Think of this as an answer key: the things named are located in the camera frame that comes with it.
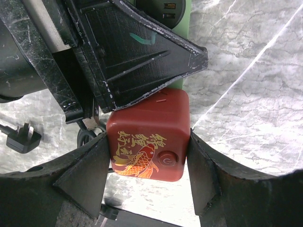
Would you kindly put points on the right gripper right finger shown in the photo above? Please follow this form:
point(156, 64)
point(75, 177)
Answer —
point(228, 194)

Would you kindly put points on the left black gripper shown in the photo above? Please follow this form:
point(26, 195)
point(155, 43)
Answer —
point(39, 50)

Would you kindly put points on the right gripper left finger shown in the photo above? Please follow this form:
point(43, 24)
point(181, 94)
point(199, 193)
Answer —
point(65, 192)

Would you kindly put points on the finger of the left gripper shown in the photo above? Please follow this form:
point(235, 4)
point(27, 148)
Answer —
point(126, 55)

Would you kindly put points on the green power strip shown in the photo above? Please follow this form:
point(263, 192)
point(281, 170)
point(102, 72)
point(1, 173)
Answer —
point(175, 14)

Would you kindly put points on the red cube adapter fish print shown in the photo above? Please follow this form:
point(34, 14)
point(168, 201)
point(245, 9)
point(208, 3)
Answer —
point(149, 139)

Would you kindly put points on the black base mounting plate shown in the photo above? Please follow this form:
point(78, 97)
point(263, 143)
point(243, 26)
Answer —
point(115, 217)

